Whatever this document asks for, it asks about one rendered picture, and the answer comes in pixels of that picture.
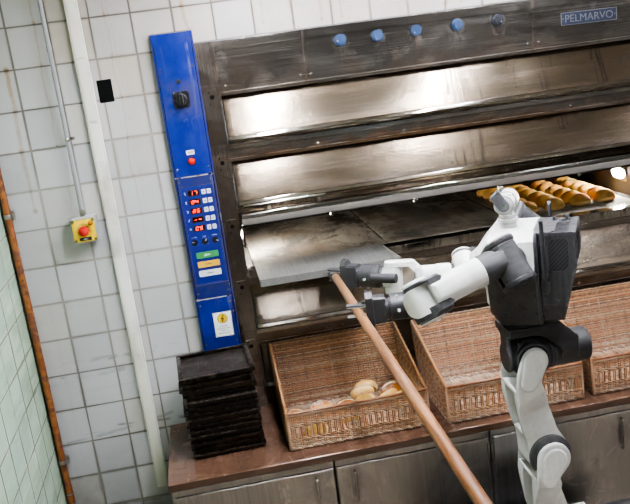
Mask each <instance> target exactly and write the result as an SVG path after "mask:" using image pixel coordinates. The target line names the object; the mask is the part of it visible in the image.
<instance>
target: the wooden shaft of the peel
mask: <svg viewBox="0 0 630 504"><path fill-rule="evenodd" d="M332 280H333V281H334V283H335V284H336V286H337V288H338V289H339V291H340V292H341V294H342V296H343V297H344V299H345V300H346V302H347V304H353V303H358V302H357V301H356V299H355V298H354V296H353V295H352V293H351V292H350V290H349V289H348V288H347V286H346V285H345V283H344V282H343V280H342V279H341V277H340V276H339V274H337V273H335V274H333V275H332ZM351 310H352V312H353V313H354V315H355V316H356V318H357V319H358V321H359V323H360V324H361V326H362V327H363V329H364V331H365V332H366V334H367V335H368V337H369V339H370V340H371V342H372V343H373V345H374V346H375V348H376V350H377V351H378V353H379V354H380V356H381V358H382V359H383V361H384V362H385V364H386V366H387V367H388V369H389V370H390V372H391V374H392V375H393V377H394V378H395V380H396V381H397V383H398V385H399V386H400V388H401V389H402V391H403V393H404V394H405V396H406V397H407V399H408V401H409V402H410V404H411V405H412V407H413V408H414V410H415V412H416V413H417V415H418V416H419V418H420V420H421V421H422V423H423V424H424V426H425V428H426V429H427V431H428V432H429V434H430V435H431V437H432V439H433V440H434V442H435V443H436V445H437V447H438V448H439V450H440V451H441V453H442V455H443V456H444V458H445V459H446V461H447V463H448V464H449V466H450V467H451V469H452V470H453V472H454V474H455V475H456V477H457V478H458V480H459V482H460V483H461V485H462V486H463V488H464V490H465V491H466V493H467V494H468V496H469V497H470V499H471V501H472V502H473V504H493V503H492V501H491V500H490V499H489V497H488V496H487V494H486V493H485V491H484V490H483V488H482V487H481V485H480V484H479V482H478V481H477V479H476V478H475V476H474V475H473V473H472V472H471V470H470V469H469V467H468V466H467V464H466V463H465V461H464V460H463V458H462V457H461V455H460V454H459V452H458V451H457V449H456V448H455V447H454V445H453V444H452V442H451V441H450V439H449V438H448V436H447V435H446V433H445V432H444V430H443V429H442V427H441V426H440V424H439V423H438V421H437V420H436V418H435V417H434V415H433V414H432V412H431V411H430V409H429V408H428V406H427V405H426V403H425V402H424V400H423V399H422V397H421V396H420V395H419V393H418V392H417V390H416V389H415V387H414V386H413V384H412V383H411V381H410V380H409V378H408V377H407V375H406V374H405V372H404V371H403V369H402V368H401V366H400V365H399V363H398V362H397V360H396V359H395V357H394V356H393V354H392V353H391V351H390V350H389V348H388V347H387V345H386V344H385V343H384V341H383V340H382V338H381V337H380V335H379V334H378V332H377V331H376V329H375V328H374V326H373V325H372V323H371V322H370V320H369V319H368V317H367V316H366V314H365V313H364V311H363V310H362V308H352V309H351Z"/></svg>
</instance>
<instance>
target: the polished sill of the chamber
mask: <svg viewBox="0 0 630 504"><path fill-rule="evenodd" d="M572 216H579V219H580V224H583V223H589V222H595V221H601V220H607V219H613V218H619V217H625V216H630V204H625V205H619V206H613V207H607V208H600V209H594V210H588V211H582V212H576V213H570V217H572ZM491 227H492V226H491ZM491 227H485V228H479V229H473V230H467V231H461V232H455V233H449V234H442V235H436V236H430V237H424V238H418V239H412V240H406V241H400V242H394V243H388V244H383V245H384V246H386V247H387V248H389V249H390V250H391V251H393V252H394V253H396V254H403V253H409V252H415V251H421V250H427V249H433V248H439V247H445V246H451V245H457V244H463V243H469V242H475V241H481V240H482V239H483V237H484V236H485V234H486V233H487V231H488V230H489V229H490V228H491ZM247 272H248V278H249V279H253V278H258V275H257V272H256V268H255V265H254V266H248V267H247Z"/></svg>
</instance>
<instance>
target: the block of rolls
mask: <svg viewBox="0 0 630 504"><path fill-rule="evenodd" d="M503 187H504V189H505V188H512V189H514V190H515V191H516V192H517V193H518V195H519V201H522V202H523V203H524V205H526V206H527V207H528V208H529V209H531V210H532V211H533V212H535V213H536V212H537V210H538V207H543V208H544V210H545V211H547V201H551V211H556V210H560V209H563V208H564V206H565V204H564V203H569V204H570V206H584V205H588V204H589V203H590V202H591V199H594V201H595V202H606V201H611V200H614V199H615V197H616V196H615V193H614V192H613V191H612V190H610V189H604V188H603V187H601V186H594V185H592V184H589V183H586V182H584V181H578V180H576V179H573V178H570V177H568V176H565V177H559V178H553V179H546V180H540V181H534V182H527V183H523V185H521V184H515V185H509V186H503ZM497 190H498V188H490V189H483V190H477V192H476V194H477V196H480V197H481V196H483V198H484V199H489V201H490V202H492V201H491V200H490V197H491V196H492V194H493V193H494V192H495V191H497Z"/></svg>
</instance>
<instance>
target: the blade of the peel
mask: <svg viewBox="0 0 630 504"><path fill-rule="evenodd" d="M343 258H345V259H349V260H350V262H351V263H360V264H361V265H362V264H381V265H382V266H383V267H384V262H385V261H386V260H393V259H401V257H400V256H399V255H397V254H396V253H394V252H393V251H391V250H390V249H389V248H387V247H386V246H384V245H383V244H382V243H380V244H374V245H368V246H361V247H355V248H349V249H343V250H337V251H330V252H324V253H318V254H312V255H306V256H299V257H293V258H287V259H281V260H275V261H268V262H262V263H256V264H254V265H255V268H256V272H257V275H258V278H259V282H260V285H261V287H266V286H272V285H278V284H284V283H290V282H296V281H302V280H308V279H314V278H321V277H327V276H328V272H327V268H329V267H336V268H339V265H340V261H341V260H342V259H343Z"/></svg>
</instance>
